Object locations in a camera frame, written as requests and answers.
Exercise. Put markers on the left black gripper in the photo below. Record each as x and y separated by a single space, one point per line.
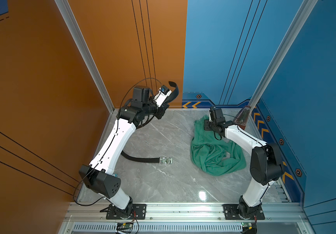
161 110

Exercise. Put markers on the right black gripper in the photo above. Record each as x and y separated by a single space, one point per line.
206 122

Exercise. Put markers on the green trousers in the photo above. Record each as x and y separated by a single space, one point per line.
213 155

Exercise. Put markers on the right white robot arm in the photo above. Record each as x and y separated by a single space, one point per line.
266 165

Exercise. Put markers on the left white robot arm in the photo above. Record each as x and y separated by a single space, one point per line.
98 176

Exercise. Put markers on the brown wooden metronome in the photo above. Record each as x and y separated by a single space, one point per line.
242 117

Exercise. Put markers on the right green circuit board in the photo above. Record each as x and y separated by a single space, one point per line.
249 228

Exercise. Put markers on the green circuit board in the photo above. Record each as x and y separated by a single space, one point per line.
249 228
126 226

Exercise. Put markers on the left green circuit board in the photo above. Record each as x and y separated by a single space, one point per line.
126 226

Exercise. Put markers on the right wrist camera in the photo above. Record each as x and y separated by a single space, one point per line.
213 114

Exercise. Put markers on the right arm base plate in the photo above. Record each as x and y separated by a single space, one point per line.
243 212

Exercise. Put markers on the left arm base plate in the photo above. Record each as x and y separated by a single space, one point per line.
137 211

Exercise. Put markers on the aluminium mounting rail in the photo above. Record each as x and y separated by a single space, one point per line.
185 218

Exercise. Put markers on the left aluminium corner post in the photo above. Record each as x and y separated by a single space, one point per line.
76 33

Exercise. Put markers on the aluminium corner post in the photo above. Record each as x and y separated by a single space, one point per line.
76 33
295 27

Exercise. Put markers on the right aluminium corner post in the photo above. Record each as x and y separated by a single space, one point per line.
295 27

